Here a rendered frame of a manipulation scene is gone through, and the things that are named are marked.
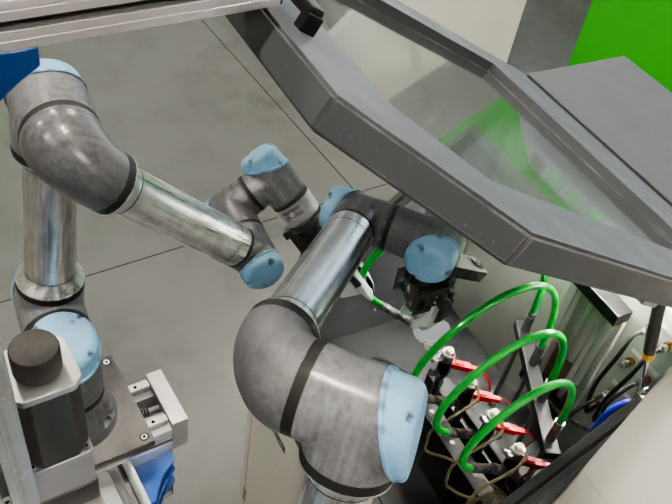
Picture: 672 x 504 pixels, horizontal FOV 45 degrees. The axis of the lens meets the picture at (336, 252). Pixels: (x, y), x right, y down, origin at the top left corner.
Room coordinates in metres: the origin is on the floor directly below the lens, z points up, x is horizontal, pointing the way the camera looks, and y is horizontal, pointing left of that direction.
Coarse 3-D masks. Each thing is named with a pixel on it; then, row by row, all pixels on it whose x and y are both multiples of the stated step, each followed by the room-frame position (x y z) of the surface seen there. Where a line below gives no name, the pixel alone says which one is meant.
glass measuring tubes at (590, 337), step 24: (576, 288) 1.17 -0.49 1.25; (576, 312) 1.15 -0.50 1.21; (600, 312) 1.10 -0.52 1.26; (624, 312) 1.09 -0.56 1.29; (576, 336) 1.15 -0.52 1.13; (600, 336) 1.09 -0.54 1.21; (552, 360) 1.15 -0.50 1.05; (576, 360) 1.13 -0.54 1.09; (600, 360) 1.09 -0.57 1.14; (576, 384) 1.09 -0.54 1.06; (552, 408) 1.09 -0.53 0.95
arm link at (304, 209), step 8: (304, 200) 1.11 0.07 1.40; (312, 200) 1.12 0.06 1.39; (288, 208) 1.10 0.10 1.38; (296, 208) 1.10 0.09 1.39; (304, 208) 1.10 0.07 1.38; (312, 208) 1.11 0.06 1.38; (280, 216) 1.10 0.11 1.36; (288, 216) 1.09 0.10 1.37; (296, 216) 1.09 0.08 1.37; (304, 216) 1.10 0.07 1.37; (312, 216) 1.11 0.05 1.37; (288, 224) 1.09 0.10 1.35; (296, 224) 1.09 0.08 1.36
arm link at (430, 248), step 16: (400, 208) 0.94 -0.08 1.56; (400, 224) 0.91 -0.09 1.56; (416, 224) 0.91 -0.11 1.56; (432, 224) 0.91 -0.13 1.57; (400, 240) 0.89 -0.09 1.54; (416, 240) 0.88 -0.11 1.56; (432, 240) 0.88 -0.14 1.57; (448, 240) 0.89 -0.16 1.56; (464, 240) 0.92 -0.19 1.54; (400, 256) 0.89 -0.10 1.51; (416, 256) 0.86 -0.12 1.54; (432, 256) 0.86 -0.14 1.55; (448, 256) 0.86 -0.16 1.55; (416, 272) 0.86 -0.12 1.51; (432, 272) 0.86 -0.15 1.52; (448, 272) 0.86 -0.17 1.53
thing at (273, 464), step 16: (256, 432) 1.15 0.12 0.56; (272, 432) 1.08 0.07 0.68; (256, 448) 1.14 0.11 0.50; (272, 448) 1.07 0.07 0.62; (288, 448) 1.02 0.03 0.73; (256, 464) 1.13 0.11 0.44; (272, 464) 1.07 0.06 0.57; (288, 464) 1.01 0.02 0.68; (256, 480) 1.12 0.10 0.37; (272, 480) 1.06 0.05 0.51; (288, 480) 1.00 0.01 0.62; (256, 496) 1.11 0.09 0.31; (272, 496) 1.05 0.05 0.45; (288, 496) 0.99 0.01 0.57
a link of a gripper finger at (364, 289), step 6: (360, 276) 1.08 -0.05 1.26; (366, 282) 1.09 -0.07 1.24; (348, 288) 1.07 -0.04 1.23; (354, 288) 1.07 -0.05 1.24; (360, 288) 1.06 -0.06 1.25; (366, 288) 1.07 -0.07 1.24; (342, 294) 1.07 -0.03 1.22; (348, 294) 1.07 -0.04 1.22; (354, 294) 1.07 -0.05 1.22; (366, 294) 1.07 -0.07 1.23; (372, 294) 1.08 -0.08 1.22
